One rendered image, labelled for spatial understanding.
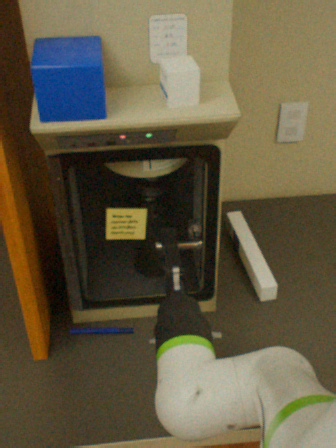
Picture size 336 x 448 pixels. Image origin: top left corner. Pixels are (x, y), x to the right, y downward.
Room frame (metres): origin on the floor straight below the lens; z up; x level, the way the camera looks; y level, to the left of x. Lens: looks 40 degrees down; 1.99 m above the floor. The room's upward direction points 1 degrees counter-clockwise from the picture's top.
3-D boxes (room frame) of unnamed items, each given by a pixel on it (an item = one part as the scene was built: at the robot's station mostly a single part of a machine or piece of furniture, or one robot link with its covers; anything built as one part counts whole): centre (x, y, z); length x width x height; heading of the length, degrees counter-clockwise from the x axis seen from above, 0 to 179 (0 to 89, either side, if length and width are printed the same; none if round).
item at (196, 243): (0.90, -0.02, 1.20); 0.10 x 0.05 x 0.03; 95
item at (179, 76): (0.88, -0.02, 1.54); 0.05 x 0.05 x 0.06; 14
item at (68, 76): (0.87, 0.15, 1.56); 0.10 x 0.10 x 0.09; 6
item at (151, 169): (0.92, 0.06, 1.19); 0.30 x 0.01 x 0.40; 95
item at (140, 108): (0.88, 0.05, 1.46); 0.32 x 0.11 x 0.10; 96
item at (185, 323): (0.65, -0.02, 1.20); 0.12 x 0.06 x 0.09; 95
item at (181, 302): (0.73, -0.01, 1.20); 0.09 x 0.07 x 0.08; 5
